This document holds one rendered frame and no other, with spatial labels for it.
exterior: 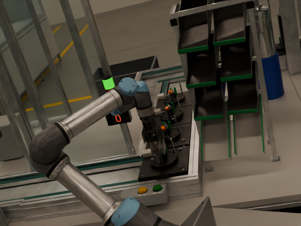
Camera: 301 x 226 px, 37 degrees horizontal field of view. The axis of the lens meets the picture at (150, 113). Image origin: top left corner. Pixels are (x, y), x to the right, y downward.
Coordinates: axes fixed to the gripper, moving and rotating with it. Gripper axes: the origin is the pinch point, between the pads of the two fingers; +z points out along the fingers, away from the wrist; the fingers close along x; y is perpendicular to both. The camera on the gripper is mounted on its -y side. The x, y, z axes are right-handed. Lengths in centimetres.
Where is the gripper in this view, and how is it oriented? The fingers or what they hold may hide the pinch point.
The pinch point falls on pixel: (158, 150)
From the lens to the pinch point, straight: 210.9
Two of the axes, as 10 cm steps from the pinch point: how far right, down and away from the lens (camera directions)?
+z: 2.5, 8.9, 3.9
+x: 9.6, -1.8, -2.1
